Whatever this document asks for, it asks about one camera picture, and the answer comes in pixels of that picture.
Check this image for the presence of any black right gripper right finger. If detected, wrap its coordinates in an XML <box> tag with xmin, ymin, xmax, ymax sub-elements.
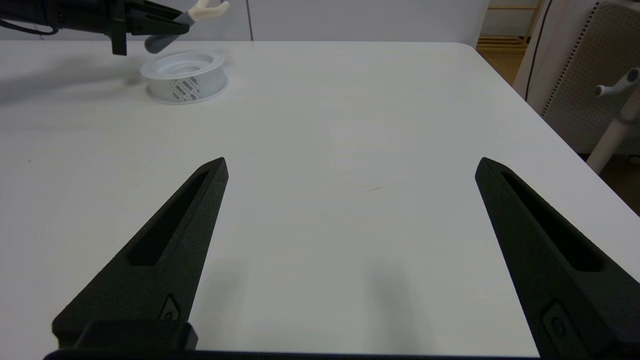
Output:
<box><xmin>474</xmin><ymin>157</ymin><xmax>640</xmax><ymax>360</ymax></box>

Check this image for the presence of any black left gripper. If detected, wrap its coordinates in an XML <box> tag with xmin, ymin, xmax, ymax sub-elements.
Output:
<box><xmin>60</xmin><ymin>0</ymin><xmax>191</xmax><ymax>56</ymax></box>

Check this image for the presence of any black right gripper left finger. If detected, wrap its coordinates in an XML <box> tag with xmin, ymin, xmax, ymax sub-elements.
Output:
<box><xmin>52</xmin><ymin>157</ymin><xmax>230</xmax><ymax>349</ymax></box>

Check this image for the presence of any grey handled cream peeler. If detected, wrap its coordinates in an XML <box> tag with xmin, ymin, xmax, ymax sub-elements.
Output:
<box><xmin>144</xmin><ymin>0</ymin><xmax>231</xmax><ymax>54</ymax></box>

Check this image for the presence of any white round holder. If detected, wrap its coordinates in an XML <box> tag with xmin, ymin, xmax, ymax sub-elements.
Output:
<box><xmin>140</xmin><ymin>50</ymin><xmax>230</xmax><ymax>105</ymax></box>

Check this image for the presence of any white stand pole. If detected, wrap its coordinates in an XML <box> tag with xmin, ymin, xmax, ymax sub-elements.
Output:
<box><xmin>586</xmin><ymin>87</ymin><xmax>640</xmax><ymax>176</ymax></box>

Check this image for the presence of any white pegboard panel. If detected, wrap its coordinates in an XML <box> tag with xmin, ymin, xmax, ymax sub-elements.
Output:
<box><xmin>542</xmin><ymin>0</ymin><xmax>640</xmax><ymax>156</ymax></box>

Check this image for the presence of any wooden shelf rack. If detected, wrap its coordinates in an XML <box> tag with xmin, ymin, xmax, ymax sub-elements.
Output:
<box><xmin>476</xmin><ymin>4</ymin><xmax>543</xmax><ymax>57</ymax></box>

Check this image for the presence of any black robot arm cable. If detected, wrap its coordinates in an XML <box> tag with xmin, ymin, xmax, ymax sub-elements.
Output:
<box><xmin>0</xmin><ymin>19</ymin><xmax>59</xmax><ymax>36</ymax></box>

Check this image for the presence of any white desk crank handle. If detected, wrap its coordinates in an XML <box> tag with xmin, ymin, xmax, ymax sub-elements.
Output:
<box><xmin>594</xmin><ymin>69</ymin><xmax>640</xmax><ymax>99</ymax></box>

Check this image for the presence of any thin black hanging cable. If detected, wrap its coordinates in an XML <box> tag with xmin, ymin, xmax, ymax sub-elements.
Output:
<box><xmin>524</xmin><ymin>0</ymin><xmax>554</xmax><ymax>103</ymax></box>

